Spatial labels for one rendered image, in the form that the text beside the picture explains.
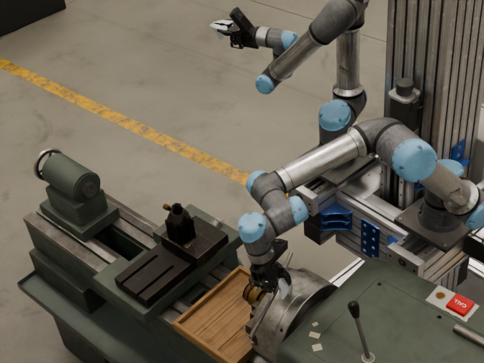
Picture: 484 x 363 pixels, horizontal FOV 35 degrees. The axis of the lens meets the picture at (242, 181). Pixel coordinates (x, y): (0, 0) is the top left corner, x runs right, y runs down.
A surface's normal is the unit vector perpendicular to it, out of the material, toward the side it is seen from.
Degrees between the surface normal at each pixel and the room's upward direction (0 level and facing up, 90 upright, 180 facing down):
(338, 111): 7
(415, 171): 84
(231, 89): 0
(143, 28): 0
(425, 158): 84
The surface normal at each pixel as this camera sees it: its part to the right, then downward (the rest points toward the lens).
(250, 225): -0.22, -0.65
